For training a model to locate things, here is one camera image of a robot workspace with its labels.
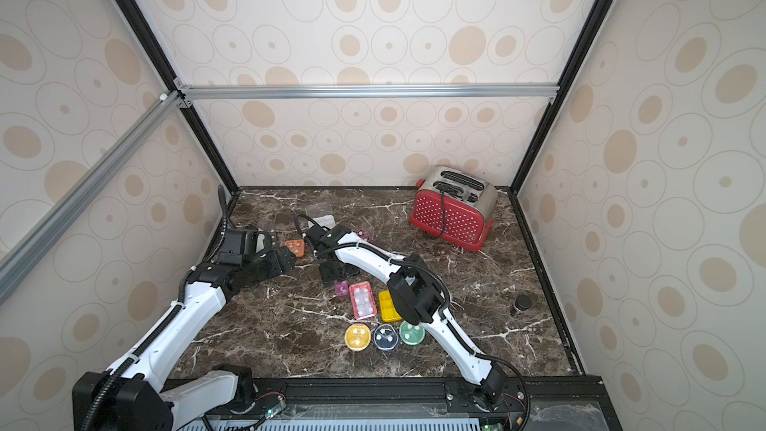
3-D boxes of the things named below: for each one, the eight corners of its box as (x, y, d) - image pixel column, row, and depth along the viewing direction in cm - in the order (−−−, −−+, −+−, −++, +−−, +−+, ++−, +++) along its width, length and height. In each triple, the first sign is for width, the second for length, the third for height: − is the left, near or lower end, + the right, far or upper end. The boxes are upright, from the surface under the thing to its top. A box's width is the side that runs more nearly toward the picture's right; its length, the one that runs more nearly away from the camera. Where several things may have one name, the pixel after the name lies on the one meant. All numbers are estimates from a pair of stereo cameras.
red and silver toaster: (408, 233, 109) (411, 197, 94) (422, 200, 119) (427, 163, 104) (477, 254, 103) (493, 219, 88) (486, 218, 113) (500, 181, 99)
